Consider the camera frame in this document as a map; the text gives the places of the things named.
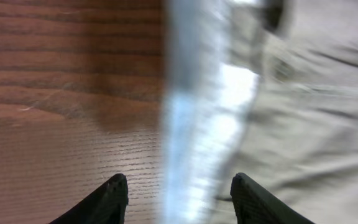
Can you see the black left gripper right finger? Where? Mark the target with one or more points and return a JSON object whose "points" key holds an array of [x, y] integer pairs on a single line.
{"points": [[253, 204]]}

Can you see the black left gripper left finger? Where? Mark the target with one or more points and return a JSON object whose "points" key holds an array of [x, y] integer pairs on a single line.
{"points": [[105, 205]]}

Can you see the khaki green shorts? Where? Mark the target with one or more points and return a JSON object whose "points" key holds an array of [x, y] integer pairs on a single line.
{"points": [[264, 88]]}

